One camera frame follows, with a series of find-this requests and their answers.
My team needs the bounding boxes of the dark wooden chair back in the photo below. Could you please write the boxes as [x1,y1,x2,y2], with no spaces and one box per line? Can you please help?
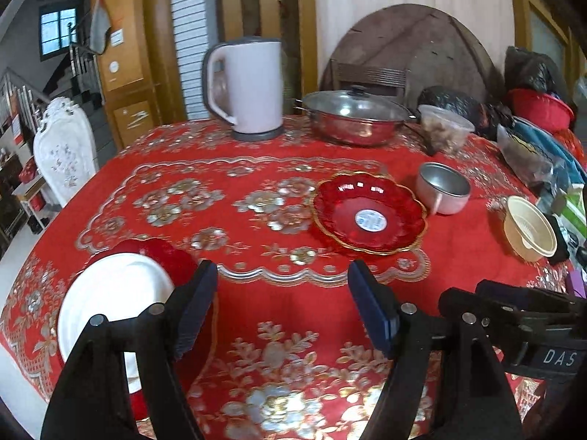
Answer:
[329,59,409,100]

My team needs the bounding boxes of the round wooden table top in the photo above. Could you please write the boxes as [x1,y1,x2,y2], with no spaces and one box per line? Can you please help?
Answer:
[320,4,506,110]

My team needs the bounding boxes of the red plastic basin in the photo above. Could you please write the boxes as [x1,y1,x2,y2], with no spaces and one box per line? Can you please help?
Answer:
[506,88,574,133]

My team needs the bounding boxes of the red scalloped plate gold rim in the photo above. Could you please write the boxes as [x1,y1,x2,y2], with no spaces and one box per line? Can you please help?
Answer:
[309,172,428,256]

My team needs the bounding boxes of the small white plate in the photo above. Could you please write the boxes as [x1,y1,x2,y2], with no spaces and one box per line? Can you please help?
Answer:
[55,252,176,395]

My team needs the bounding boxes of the clear plastic food container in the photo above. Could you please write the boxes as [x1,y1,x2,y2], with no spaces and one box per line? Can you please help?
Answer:
[418,104,475,154]

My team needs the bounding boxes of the wooden cabinet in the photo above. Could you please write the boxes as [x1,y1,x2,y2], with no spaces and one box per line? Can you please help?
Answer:
[91,0,186,150]

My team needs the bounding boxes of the white ornate chair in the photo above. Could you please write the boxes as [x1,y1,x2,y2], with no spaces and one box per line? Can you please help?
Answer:
[33,96,98,208]

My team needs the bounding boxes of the white electric kettle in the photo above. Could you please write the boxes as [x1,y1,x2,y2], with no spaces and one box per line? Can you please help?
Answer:
[201,37,284,142]

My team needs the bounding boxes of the clear bag with contents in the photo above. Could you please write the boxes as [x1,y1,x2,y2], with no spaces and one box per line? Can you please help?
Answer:
[496,122,556,187]

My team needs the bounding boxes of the steel pan with glass lid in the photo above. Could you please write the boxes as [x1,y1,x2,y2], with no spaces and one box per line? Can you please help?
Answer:
[293,85,416,147]

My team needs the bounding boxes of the red floral tablecloth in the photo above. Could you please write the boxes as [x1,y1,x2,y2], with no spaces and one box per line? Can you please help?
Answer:
[0,115,579,440]

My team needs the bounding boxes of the cream plastic bowl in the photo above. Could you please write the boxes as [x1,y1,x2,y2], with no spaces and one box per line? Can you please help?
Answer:
[503,196,558,262]

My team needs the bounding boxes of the pink cup with steel interior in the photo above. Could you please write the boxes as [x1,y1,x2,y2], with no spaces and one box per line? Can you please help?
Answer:
[416,162,471,216]

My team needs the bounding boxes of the black plastic bag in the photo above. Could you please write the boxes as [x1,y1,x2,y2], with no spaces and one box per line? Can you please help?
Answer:
[417,85,500,141]
[504,46,569,103]

